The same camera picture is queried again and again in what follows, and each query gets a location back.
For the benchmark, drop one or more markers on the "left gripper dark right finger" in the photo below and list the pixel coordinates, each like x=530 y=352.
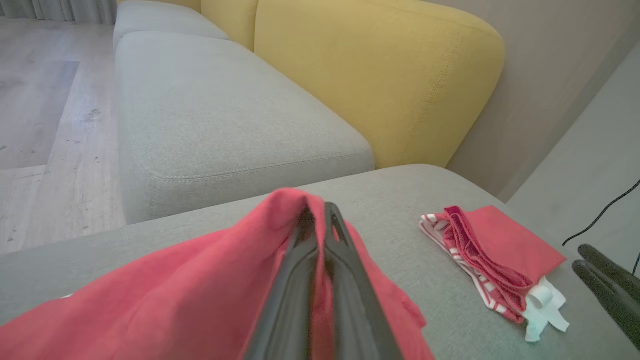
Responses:
x=355 y=310

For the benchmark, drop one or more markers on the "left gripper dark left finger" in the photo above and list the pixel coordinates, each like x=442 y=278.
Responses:
x=292 y=300

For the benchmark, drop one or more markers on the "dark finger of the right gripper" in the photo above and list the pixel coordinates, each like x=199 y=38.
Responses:
x=617 y=305
x=612 y=267

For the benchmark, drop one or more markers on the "red jersey with white sleeves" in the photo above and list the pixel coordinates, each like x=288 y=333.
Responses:
x=505 y=245

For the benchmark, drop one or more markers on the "red Bulls 23 shorts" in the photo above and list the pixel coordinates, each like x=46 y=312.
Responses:
x=175 y=300

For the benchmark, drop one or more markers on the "large grey sofa seat cushion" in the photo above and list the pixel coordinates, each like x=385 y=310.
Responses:
x=400 y=200

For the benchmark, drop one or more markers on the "yellow sofa back cushion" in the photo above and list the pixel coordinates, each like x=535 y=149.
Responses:
x=390 y=75
x=227 y=17

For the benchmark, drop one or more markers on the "grey curtain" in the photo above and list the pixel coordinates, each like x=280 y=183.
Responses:
x=60 y=9

